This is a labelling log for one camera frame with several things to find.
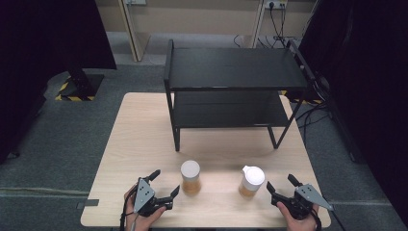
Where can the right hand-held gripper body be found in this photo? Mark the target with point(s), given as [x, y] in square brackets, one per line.
[300, 203]

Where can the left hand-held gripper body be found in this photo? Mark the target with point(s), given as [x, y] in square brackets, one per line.
[144, 195]

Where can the seasoning bottle with spout lid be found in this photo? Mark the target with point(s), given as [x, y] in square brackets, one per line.
[251, 181]

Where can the seasoning bottle with round lid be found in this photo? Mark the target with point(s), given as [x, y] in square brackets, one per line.
[190, 176]

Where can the black two-tier shelf rack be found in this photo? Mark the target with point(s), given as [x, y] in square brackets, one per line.
[235, 69]

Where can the person's right hand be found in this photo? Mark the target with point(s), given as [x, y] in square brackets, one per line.
[296, 224]

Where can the person's left hand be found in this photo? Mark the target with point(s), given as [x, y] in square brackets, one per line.
[146, 222]

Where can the grey tape piece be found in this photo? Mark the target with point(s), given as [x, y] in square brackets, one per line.
[87, 203]

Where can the black stand base striped tape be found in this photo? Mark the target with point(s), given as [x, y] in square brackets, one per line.
[81, 85]

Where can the dark curtain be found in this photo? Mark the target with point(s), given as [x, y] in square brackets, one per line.
[369, 80]
[38, 64]

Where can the white frame post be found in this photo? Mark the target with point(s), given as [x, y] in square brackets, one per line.
[134, 29]
[258, 22]

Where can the white wall socket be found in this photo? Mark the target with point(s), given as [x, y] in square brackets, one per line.
[275, 4]

